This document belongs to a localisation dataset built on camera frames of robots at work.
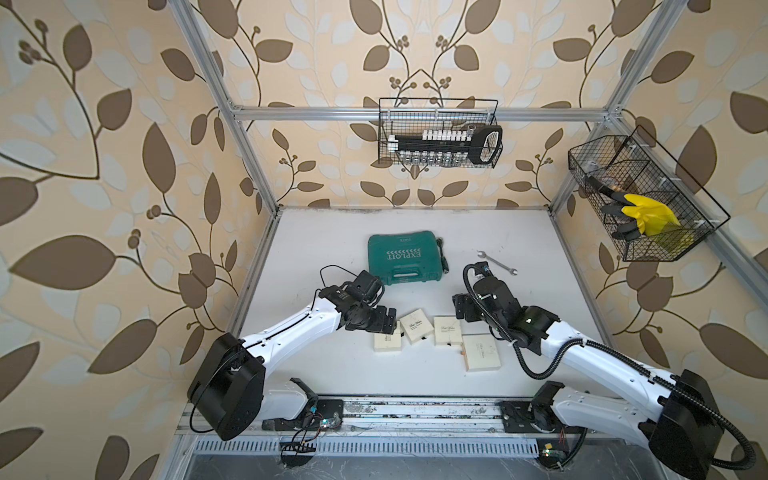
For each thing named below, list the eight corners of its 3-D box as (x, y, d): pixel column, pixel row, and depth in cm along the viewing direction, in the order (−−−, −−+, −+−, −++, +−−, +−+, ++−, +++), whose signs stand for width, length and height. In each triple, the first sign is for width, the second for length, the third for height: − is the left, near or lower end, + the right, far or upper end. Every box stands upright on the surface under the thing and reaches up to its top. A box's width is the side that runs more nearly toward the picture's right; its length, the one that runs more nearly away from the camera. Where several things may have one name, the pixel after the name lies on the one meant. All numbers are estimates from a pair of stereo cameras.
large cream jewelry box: (465, 371, 83) (467, 367, 80) (460, 340, 89) (462, 335, 86) (498, 371, 83) (502, 367, 80) (492, 340, 89) (495, 335, 86)
